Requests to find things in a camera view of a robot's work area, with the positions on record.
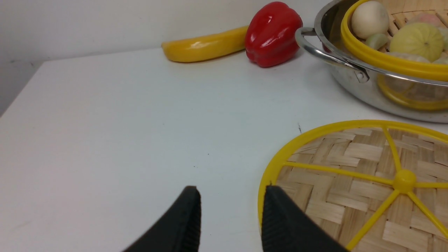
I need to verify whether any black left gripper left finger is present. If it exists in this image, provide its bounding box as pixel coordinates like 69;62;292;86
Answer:
124;185;202;252

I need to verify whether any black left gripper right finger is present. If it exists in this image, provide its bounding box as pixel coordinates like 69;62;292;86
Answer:
261;185;347;252

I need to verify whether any yellow woven bamboo steamer lid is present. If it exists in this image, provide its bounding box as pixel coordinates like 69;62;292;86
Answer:
258;120;447;252

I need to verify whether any yellow rimmed bamboo steamer basket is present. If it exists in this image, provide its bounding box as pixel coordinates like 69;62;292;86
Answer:
341;0;448;82

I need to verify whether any stainless steel pot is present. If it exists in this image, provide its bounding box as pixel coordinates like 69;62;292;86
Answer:
296;0;448;123

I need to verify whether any red bell pepper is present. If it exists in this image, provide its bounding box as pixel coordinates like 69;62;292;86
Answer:
245;1;303;68

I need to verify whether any yellow banana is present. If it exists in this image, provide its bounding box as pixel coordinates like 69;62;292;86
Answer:
161;26;248;63

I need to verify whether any pale green dumpling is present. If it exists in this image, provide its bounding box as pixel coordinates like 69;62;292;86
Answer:
365;33;389;51

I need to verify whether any white round bun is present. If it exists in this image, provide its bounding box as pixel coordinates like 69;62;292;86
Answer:
351;1;389;40

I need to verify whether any yellow-green round bun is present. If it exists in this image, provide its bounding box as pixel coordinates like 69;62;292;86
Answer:
389;22;445;62

